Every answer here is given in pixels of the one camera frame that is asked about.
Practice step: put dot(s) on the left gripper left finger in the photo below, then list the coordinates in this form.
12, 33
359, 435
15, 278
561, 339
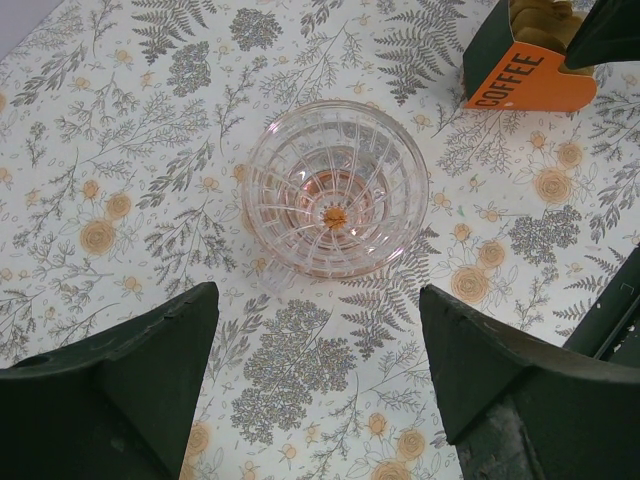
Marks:
116, 405

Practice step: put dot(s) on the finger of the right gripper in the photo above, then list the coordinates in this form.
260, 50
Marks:
608, 34

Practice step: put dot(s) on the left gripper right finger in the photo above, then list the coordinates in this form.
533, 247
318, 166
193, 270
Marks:
517, 407

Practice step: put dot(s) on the coffee filter box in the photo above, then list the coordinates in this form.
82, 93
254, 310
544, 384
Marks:
500, 73

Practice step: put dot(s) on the clear glass dripper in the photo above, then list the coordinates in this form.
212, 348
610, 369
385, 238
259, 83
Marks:
328, 135

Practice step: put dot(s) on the orange glass carafe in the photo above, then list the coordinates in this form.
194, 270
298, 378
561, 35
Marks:
341, 224

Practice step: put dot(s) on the stack of brown filters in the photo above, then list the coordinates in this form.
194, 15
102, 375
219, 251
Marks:
548, 24

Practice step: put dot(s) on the floral table mat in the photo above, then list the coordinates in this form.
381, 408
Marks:
125, 129

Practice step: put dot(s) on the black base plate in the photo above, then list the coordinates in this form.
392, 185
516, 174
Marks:
610, 329

